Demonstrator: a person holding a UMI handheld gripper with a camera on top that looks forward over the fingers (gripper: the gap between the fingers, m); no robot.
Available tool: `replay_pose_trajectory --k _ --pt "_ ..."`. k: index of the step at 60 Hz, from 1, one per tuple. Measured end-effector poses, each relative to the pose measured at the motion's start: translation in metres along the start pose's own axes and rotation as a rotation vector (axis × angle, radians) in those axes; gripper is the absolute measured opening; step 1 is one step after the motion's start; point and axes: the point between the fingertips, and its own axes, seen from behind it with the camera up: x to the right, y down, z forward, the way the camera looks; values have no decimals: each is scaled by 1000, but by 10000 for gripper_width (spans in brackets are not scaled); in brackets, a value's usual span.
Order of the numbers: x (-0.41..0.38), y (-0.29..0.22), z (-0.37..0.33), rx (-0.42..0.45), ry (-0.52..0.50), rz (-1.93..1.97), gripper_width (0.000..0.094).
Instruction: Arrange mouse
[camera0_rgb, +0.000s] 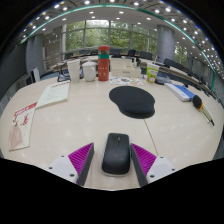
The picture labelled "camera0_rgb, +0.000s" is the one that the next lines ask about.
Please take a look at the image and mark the white standing appliance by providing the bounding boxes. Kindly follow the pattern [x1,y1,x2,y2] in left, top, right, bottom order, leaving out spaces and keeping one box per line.
[31,67,41,83]

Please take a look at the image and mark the white paper cup stack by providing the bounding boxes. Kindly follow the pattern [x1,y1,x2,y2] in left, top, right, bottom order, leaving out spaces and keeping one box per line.
[66,59,82,83]

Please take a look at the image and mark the long curved conference table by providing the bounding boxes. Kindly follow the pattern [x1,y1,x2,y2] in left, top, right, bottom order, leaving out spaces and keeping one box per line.
[54,54,218,93]

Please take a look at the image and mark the colourful sticker sheet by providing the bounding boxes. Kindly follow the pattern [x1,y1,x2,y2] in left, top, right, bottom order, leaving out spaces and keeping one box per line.
[108,75,144,87]

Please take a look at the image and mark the red white brochure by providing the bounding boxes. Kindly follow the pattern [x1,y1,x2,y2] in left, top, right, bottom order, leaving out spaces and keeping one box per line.
[8,101,38,152]

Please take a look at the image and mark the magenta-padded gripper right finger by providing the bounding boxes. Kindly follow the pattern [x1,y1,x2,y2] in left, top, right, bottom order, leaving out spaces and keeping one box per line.
[129,143,177,188]

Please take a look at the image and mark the green white drink cup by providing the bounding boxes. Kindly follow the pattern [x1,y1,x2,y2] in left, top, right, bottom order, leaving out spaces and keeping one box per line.
[145,61,160,84]

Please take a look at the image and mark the ceiling lights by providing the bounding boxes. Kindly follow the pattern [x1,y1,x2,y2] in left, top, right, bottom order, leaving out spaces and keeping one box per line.
[21,0,221,64]

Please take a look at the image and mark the red thermos bottle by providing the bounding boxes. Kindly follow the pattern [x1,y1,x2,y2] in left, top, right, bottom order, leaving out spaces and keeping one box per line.
[97,44,111,82]

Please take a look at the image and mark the white lidded mug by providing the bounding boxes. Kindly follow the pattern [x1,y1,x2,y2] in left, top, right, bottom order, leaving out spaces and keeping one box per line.
[81,60,98,83]

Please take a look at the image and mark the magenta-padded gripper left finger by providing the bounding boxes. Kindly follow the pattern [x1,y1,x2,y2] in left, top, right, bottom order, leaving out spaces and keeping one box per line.
[47,142,95,187]

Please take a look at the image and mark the dark office chairs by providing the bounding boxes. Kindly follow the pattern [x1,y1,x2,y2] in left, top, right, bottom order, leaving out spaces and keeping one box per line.
[64,48,214,88]

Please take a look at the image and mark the black computer mouse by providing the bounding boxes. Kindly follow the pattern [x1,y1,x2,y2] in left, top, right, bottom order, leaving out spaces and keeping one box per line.
[101,132,131,177]

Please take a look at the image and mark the white cardboard box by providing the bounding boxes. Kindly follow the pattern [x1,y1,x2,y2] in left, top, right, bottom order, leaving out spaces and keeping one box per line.
[109,57,142,79]

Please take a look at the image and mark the white booklet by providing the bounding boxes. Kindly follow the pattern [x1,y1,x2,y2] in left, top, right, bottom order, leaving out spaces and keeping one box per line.
[35,81,71,110]

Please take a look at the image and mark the blue white book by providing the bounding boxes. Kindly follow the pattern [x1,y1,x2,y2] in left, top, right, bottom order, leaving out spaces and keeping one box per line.
[163,82,197,102]

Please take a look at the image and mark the black mouse pad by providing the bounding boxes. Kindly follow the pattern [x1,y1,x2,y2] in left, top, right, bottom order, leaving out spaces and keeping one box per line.
[108,85,156,120]

